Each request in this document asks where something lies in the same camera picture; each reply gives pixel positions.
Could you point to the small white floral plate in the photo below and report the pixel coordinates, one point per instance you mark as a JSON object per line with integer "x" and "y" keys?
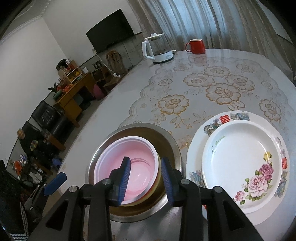
{"x": 243, "y": 158}

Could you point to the wooden chair by wall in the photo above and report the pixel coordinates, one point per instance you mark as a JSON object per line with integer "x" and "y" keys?
{"x": 116, "y": 68}

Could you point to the black wall television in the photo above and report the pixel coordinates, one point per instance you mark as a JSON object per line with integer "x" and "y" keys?
{"x": 110, "y": 31}

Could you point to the black leather sofa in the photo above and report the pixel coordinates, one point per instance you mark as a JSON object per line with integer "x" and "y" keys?
{"x": 53, "y": 128}

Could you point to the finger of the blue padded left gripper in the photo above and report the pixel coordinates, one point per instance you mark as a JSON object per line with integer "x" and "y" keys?
{"x": 52, "y": 186}

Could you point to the red plastic bowl pink inside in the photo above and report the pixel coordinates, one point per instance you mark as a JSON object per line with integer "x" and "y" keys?
{"x": 142, "y": 170}

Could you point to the large steel bowl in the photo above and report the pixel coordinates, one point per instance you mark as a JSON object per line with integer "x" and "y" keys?
{"x": 165, "y": 145}

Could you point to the red mug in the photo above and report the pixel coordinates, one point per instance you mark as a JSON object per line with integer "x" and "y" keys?
{"x": 195, "y": 46}

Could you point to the large floral plate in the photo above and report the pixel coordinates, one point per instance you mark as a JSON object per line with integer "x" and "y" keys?
{"x": 194, "y": 158}

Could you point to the wooden desk with shelf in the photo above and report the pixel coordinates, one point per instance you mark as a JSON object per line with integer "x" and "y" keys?
{"x": 76, "y": 80}

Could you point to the lace floral tablecloth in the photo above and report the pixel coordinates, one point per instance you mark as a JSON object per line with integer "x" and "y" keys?
{"x": 183, "y": 94}

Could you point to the white glass electric kettle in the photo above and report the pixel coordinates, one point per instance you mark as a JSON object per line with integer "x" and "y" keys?
{"x": 156, "y": 48}

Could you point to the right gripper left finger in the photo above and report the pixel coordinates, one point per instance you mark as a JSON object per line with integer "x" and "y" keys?
{"x": 119, "y": 178}

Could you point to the grey window curtain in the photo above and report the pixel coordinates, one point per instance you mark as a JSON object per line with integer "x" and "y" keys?
{"x": 235, "y": 25}

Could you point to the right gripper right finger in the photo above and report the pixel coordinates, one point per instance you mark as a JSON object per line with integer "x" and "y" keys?
{"x": 171, "y": 178}

